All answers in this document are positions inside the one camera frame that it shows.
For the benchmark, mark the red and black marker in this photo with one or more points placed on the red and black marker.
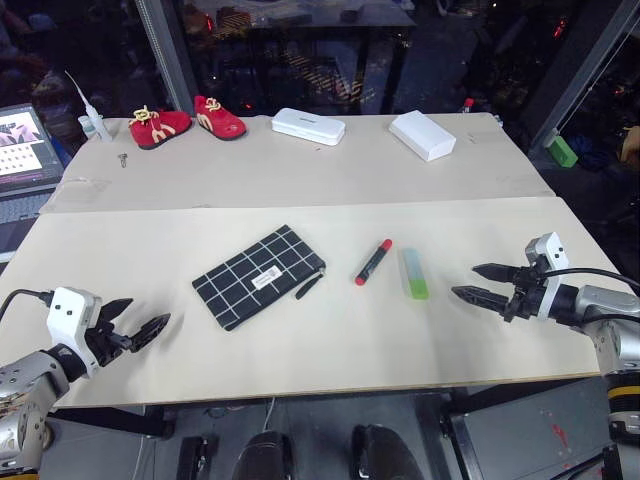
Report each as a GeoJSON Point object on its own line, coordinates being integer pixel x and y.
{"type": "Point", "coordinates": [372, 262]}

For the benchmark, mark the white rectangular box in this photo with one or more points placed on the white rectangular box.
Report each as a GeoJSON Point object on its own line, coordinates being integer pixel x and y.
{"type": "Point", "coordinates": [422, 135]}

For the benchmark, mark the red-capped bottle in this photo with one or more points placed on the red-capped bottle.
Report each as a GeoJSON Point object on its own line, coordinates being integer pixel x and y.
{"type": "Point", "coordinates": [468, 105]}

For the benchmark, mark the aluminium frame post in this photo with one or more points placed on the aluminium frame post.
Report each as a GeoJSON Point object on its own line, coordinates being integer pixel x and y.
{"type": "Point", "coordinates": [165, 55]}
{"type": "Point", "coordinates": [580, 75]}

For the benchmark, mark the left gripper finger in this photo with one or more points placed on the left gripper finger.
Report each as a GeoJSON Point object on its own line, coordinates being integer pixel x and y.
{"type": "Point", "coordinates": [116, 308]}
{"type": "Point", "coordinates": [150, 330]}

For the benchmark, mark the green block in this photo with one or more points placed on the green block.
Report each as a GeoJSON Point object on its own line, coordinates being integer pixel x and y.
{"type": "Point", "coordinates": [562, 151]}

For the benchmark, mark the small clear bottle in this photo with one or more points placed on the small clear bottle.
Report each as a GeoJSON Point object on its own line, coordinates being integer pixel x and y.
{"type": "Point", "coordinates": [86, 127]}

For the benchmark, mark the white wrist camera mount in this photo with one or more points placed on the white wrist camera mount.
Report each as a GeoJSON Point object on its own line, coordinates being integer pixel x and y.
{"type": "Point", "coordinates": [550, 255]}
{"type": "Point", "coordinates": [70, 315]}

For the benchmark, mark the dark rounded shape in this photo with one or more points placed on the dark rounded shape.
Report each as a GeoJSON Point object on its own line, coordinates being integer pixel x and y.
{"type": "Point", "coordinates": [382, 452]}
{"type": "Point", "coordinates": [265, 455]}

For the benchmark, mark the red shoe with yellow laces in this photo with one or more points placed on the red shoe with yellow laces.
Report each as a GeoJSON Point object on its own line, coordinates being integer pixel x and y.
{"type": "Point", "coordinates": [160, 131]}
{"type": "Point", "coordinates": [220, 120]}

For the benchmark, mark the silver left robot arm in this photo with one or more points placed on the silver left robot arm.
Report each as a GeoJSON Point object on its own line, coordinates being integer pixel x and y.
{"type": "Point", "coordinates": [30, 385]}

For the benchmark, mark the white oblong hard case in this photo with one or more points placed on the white oblong hard case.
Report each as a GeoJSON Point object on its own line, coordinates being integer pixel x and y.
{"type": "Point", "coordinates": [308, 126]}

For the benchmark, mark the laptop computer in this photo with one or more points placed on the laptop computer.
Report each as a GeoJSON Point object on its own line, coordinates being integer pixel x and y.
{"type": "Point", "coordinates": [22, 150]}

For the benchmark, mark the black grid pencil pouch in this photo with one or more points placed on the black grid pencil pouch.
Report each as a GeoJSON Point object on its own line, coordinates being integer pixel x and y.
{"type": "Point", "coordinates": [250, 275]}

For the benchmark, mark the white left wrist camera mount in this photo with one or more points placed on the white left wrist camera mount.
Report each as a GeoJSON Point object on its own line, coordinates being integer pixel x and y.
{"type": "Point", "coordinates": [70, 315]}

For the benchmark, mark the small metal clip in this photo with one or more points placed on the small metal clip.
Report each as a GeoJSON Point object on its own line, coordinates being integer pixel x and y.
{"type": "Point", "coordinates": [122, 160]}

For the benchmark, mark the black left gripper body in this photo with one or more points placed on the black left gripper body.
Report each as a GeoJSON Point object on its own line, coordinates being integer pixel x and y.
{"type": "Point", "coordinates": [105, 340]}

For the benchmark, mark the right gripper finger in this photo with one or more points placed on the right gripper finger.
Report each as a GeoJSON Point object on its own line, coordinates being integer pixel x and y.
{"type": "Point", "coordinates": [500, 273]}
{"type": "Point", "coordinates": [482, 296]}

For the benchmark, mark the translucent green eraser box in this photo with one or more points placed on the translucent green eraser box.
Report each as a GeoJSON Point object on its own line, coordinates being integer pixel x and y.
{"type": "Point", "coordinates": [414, 275]}

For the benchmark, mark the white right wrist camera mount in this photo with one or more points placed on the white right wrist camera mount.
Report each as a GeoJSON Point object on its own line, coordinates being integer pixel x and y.
{"type": "Point", "coordinates": [550, 255]}

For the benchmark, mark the grey metal base plate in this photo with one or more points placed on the grey metal base plate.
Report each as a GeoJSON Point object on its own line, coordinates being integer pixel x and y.
{"type": "Point", "coordinates": [525, 440]}

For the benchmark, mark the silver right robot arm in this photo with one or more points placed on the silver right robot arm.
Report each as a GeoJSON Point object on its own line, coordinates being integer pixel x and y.
{"type": "Point", "coordinates": [607, 310]}

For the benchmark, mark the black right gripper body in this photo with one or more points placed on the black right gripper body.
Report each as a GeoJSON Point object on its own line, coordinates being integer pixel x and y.
{"type": "Point", "coordinates": [527, 300]}

